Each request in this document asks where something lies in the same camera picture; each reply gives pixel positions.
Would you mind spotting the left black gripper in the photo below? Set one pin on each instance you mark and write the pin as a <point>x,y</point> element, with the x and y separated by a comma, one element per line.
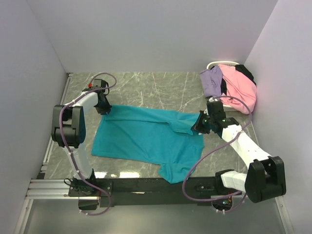
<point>107,108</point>

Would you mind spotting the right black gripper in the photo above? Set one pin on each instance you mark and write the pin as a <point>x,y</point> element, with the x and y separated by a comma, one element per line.
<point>197,127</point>

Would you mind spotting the teal t shirt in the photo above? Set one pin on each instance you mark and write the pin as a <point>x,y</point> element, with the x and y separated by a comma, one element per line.
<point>161,137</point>

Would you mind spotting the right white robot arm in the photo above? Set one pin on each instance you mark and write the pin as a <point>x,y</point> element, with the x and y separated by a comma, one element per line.
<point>265,177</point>

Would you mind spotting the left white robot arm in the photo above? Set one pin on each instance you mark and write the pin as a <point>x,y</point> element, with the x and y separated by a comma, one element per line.
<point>69,130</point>

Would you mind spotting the white laundry basket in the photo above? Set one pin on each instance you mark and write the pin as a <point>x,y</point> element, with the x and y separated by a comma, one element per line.
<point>227,108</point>

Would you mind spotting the purple t shirt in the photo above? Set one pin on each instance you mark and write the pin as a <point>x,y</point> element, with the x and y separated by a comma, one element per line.
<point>211,81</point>

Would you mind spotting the pink t shirt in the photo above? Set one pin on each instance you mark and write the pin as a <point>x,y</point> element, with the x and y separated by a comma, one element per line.
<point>241,92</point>

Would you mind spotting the black t shirt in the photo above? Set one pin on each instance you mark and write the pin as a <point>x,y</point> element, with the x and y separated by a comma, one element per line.
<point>242,69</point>

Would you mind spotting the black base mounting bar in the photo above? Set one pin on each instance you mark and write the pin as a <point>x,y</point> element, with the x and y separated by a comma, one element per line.
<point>145,191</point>

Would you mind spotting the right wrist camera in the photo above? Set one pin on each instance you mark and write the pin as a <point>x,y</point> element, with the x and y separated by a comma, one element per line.
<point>215,110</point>

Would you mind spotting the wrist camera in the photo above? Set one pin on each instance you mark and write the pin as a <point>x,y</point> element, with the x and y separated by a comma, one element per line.
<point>215,110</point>
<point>98,83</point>

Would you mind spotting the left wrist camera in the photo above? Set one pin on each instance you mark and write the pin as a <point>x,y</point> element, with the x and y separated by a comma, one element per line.
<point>98,83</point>

